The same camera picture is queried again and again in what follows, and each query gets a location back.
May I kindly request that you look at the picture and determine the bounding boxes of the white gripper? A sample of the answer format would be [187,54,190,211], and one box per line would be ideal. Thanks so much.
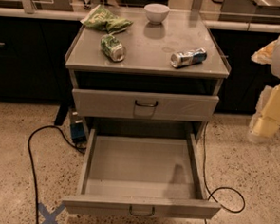
[248,37,280,143]

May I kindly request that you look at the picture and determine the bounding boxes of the silver blue redbull can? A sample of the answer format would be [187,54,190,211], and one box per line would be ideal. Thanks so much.
[171,48,207,68]

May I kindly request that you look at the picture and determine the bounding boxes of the closed upper grey drawer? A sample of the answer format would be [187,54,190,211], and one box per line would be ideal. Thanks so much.
[72,89,219,121]

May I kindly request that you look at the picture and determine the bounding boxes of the grey drawer cabinet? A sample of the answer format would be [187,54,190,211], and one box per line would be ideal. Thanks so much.
[55,2,234,223]

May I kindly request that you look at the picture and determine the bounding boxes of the green soda can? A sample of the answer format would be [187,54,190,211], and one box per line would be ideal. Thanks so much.
[101,34,126,62]

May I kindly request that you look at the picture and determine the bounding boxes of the open middle grey drawer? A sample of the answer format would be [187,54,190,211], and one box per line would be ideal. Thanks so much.
[64,130,221,219]

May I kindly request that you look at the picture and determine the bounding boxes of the white bowl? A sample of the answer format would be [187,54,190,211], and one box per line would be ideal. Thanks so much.
[144,4,170,24]

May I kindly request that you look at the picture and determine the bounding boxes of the green chip bag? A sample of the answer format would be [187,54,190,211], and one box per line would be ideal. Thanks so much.
[81,5,133,34]

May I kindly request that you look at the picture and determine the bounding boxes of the blue power box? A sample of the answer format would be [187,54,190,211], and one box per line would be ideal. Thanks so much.
[69,108,86,143]

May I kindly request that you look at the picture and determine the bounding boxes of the dark counter cabinets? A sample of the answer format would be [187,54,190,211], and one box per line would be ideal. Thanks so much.
[0,16,280,114]

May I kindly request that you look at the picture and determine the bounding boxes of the blue tape cross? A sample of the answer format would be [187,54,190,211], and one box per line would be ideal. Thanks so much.
[38,203,65,224]

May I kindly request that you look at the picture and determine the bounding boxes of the black cable right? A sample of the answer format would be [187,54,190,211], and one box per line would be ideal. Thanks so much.
[196,121,252,224]

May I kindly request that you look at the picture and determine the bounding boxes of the black cable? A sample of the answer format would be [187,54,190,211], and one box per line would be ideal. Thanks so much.
[22,123,88,224]
[196,121,252,224]

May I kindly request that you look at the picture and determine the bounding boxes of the black cable left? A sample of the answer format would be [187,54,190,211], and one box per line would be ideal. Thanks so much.
[22,123,88,224]

